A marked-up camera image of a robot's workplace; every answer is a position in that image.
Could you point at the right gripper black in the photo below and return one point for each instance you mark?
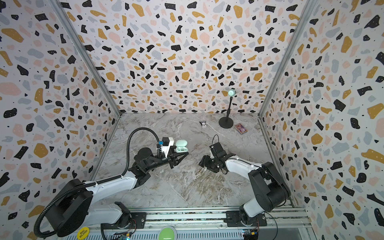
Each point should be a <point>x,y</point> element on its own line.
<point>212,162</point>

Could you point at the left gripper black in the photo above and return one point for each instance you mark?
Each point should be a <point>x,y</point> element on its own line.
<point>175,157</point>

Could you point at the mint green charging case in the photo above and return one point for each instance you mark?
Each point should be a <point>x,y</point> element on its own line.
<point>181,146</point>

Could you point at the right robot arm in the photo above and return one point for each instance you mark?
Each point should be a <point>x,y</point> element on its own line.
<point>269,188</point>

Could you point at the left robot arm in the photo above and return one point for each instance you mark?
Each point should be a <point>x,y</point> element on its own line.
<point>72,208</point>

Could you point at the small black purple figurine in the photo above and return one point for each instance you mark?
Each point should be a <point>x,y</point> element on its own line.
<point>203,124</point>

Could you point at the black microphone stand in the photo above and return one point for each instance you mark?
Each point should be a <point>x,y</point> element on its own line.
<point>226,122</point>

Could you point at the colourful card box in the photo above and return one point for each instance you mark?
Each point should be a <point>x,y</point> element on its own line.
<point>241,129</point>

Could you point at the green round button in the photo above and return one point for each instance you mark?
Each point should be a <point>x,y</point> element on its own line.
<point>167,233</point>

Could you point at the yellow round sticker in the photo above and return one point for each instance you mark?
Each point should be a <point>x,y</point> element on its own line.
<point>83,233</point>

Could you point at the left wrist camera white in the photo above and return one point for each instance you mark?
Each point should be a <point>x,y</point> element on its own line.
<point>166,145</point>

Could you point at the aluminium front rail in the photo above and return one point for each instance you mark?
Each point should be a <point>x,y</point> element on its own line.
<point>198,218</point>

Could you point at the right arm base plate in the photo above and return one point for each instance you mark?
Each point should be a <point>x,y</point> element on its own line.
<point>241,219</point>

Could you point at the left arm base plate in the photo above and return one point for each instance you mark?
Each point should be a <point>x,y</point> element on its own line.
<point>135,220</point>

